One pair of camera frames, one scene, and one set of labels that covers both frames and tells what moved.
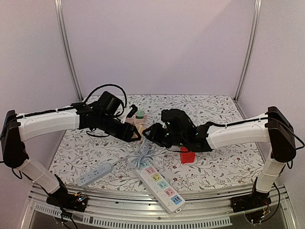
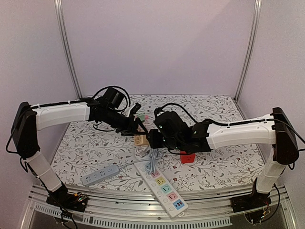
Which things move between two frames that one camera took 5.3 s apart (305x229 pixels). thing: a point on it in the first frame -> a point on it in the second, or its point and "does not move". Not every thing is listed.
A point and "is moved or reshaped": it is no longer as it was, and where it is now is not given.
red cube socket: (187, 157) does not move
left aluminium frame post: (58, 8) does not move
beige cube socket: (140, 128) is moved or reshaped
